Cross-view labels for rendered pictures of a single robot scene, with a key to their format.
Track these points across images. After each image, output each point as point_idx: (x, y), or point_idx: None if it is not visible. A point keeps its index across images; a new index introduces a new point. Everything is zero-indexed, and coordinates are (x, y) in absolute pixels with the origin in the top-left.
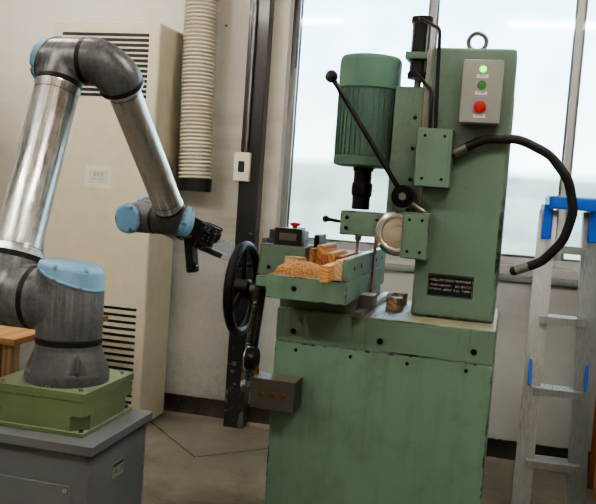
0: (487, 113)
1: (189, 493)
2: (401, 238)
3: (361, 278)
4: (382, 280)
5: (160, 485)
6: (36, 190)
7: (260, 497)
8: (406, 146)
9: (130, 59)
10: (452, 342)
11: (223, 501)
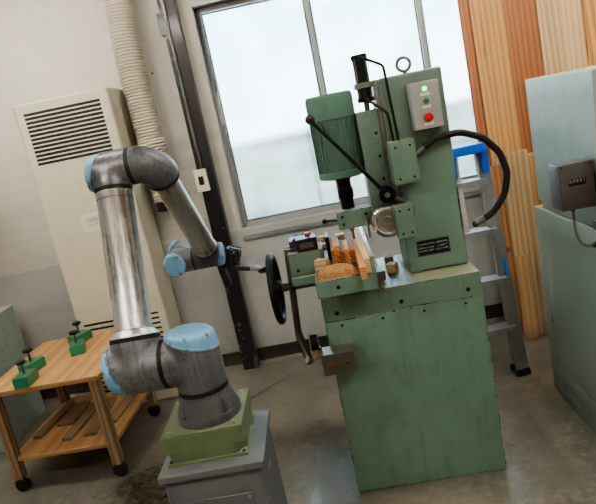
0: (434, 120)
1: None
2: (397, 225)
3: None
4: None
5: None
6: (135, 282)
7: (309, 418)
8: (375, 155)
9: (166, 155)
10: (451, 287)
11: (287, 431)
